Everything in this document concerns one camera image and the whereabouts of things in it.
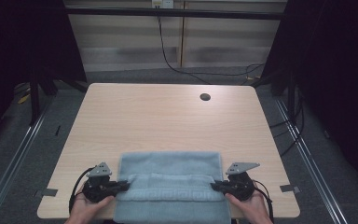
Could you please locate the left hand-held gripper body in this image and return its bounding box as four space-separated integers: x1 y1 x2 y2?
81 161 119 203

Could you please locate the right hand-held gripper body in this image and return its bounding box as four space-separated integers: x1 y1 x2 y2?
225 161 261 202

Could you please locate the light blue towel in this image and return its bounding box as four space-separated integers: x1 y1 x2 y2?
113 150 232 224

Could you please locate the person's left hand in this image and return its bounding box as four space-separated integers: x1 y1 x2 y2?
69 189 116 221

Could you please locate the person's right hand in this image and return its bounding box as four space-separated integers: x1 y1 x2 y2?
225 186 270 221

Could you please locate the grey tape strip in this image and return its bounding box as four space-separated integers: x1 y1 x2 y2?
34 188 59 199
280 184 302 194

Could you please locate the black metal stand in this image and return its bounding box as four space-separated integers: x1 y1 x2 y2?
28 73 42 126
286 69 296 120

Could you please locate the yellow floor object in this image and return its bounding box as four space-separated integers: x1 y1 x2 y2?
17 92 32 105

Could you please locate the black curtain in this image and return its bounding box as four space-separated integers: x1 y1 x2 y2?
0 0 88 153
259 0 358 195

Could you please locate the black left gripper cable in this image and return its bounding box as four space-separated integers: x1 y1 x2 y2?
68 167 95 215

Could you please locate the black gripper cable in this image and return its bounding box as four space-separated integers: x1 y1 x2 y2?
251 179 275 224
68 167 95 215

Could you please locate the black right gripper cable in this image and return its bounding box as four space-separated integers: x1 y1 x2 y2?
251 179 275 224

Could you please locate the metal floor rail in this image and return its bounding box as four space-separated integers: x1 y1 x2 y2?
273 97 350 224
0 101 56 224

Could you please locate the black floor cable bundle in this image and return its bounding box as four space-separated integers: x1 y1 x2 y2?
268 88 306 157

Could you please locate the long black floor cable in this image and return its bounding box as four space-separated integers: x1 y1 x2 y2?
157 15 266 86

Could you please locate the black horizontal frame bar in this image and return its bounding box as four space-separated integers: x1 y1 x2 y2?
64 7 288 21

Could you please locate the white wall socket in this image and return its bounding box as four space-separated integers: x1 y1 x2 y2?
150 0 175 9

